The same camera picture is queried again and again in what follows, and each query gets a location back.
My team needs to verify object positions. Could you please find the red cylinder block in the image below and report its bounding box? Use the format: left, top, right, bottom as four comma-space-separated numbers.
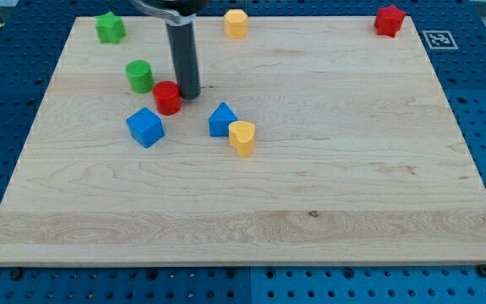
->
153, 80, 181, 116

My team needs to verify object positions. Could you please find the black robot arm flange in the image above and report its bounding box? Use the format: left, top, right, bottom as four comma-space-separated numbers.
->
130, 0, 210, 26

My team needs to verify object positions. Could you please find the blue cube block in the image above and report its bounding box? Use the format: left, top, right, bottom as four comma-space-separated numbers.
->
126, 107, 165, 149

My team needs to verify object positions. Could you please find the yellow heart block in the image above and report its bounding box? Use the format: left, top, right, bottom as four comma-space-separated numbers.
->
228, 120, 256, 158

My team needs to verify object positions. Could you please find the blue triangle block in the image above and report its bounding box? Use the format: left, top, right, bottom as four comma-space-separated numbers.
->
208, 102, 238, 137

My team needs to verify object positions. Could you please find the light wooden board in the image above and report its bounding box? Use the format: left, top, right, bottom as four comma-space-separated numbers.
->
0, 16, 486, 268

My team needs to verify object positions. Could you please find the yellow hexagon block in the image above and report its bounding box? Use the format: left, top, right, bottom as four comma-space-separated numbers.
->
224, 9, 249, 39

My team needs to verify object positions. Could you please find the green cylinder block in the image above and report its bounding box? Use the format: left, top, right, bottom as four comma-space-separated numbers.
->
125, 59, 154, 94

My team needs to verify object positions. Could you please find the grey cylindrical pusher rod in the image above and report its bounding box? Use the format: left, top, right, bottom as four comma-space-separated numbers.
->
166, 22, 201, 100

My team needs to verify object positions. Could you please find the green star block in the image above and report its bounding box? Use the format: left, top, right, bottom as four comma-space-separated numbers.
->
94, 11, 127, 44

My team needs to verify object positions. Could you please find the red star block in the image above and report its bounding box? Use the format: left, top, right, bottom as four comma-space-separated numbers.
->
374, 5, 407, 38

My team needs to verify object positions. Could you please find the white fiducial marker tag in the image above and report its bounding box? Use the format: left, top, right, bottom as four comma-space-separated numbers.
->
422, 30, 458, 50

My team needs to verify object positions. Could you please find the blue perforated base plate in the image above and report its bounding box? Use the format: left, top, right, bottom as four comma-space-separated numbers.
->
0, 1, 486, 303

